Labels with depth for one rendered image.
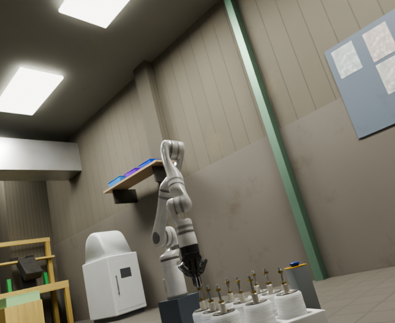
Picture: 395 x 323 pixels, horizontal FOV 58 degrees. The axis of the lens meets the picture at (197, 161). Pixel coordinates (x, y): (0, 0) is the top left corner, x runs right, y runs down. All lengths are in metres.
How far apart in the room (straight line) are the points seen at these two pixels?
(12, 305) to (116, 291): 1.97
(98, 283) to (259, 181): 2.77
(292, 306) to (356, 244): 2.45
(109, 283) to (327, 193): 3.17
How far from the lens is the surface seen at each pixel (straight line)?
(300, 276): 1.55
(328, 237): 3.79
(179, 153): 1.65
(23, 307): 6.72
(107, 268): 5.31
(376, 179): 3.59
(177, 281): 1.72
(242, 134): 4.32
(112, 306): 5.33
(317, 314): 1.30
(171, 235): 1.74
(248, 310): 1.26
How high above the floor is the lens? 0.41
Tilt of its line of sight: 16 degrees up
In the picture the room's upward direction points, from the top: 15 degrees counter-clockwise
